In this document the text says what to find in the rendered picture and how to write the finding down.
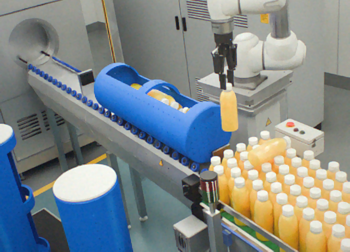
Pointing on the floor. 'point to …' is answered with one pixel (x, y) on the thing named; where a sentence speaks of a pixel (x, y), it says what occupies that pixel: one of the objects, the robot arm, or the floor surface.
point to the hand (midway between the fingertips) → (226, 80)
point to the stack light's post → (215, 231)
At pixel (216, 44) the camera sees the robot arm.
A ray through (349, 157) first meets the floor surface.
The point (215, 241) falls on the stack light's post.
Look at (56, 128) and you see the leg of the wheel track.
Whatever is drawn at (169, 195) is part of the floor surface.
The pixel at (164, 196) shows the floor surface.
